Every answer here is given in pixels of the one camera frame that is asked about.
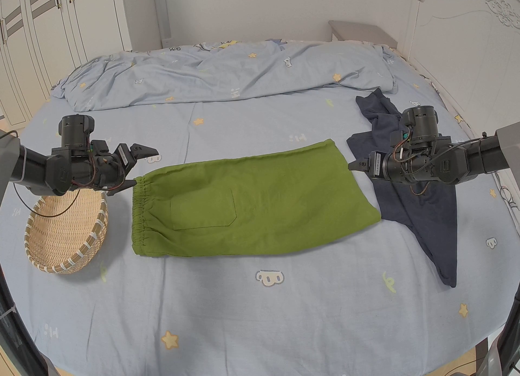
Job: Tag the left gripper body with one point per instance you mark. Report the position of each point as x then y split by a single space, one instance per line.
105 169

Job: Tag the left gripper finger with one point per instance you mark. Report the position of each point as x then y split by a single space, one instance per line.
140 151
122 186

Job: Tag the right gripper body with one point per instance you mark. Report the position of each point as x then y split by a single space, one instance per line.
390 166

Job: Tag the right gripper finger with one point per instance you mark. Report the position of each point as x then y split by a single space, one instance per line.
360 165

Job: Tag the green shorts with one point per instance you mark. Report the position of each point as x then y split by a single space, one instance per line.
264 203

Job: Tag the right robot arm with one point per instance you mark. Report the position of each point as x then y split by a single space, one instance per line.
451 165

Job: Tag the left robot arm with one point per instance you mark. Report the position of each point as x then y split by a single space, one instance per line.
57 171

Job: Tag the dark blue garment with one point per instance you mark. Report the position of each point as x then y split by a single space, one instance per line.
430 220

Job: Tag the round woven basket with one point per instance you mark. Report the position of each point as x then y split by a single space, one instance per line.
61 240

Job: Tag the bed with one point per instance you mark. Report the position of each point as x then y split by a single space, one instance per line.
243 305

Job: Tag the pale blue quilt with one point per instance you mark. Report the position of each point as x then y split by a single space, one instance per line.
223 77

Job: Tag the grey bedside table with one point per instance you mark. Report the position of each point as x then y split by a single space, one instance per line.
357 33

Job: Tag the white wardrobe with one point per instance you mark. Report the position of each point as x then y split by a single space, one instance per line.
61 41

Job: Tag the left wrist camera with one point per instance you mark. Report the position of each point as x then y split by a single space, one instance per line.
99 147

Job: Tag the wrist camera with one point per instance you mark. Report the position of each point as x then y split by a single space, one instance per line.
99 147
396 138

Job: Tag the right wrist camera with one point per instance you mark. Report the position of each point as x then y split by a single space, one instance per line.
396 138

